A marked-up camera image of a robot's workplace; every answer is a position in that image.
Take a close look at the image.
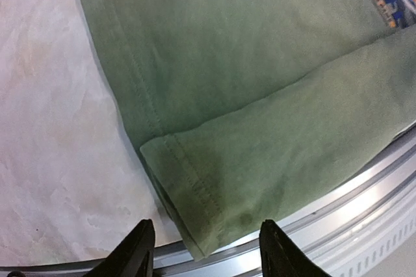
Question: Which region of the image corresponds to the green sleeveless shirt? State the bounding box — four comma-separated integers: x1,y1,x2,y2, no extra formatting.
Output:
81,0,415,260

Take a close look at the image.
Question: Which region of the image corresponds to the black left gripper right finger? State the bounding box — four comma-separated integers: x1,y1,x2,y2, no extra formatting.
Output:
259,220,330,277

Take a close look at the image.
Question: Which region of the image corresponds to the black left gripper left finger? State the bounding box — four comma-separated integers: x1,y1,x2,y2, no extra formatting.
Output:
92,219,155,277

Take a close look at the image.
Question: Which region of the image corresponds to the aluminium front rail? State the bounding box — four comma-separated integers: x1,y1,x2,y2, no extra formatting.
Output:
0,152,416,277

